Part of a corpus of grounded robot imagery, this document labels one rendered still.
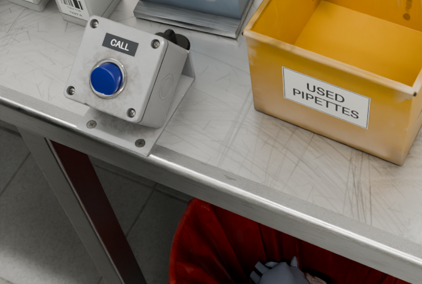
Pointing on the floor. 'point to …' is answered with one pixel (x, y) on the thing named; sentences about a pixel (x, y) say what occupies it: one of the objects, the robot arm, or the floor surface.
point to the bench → (206, 148)
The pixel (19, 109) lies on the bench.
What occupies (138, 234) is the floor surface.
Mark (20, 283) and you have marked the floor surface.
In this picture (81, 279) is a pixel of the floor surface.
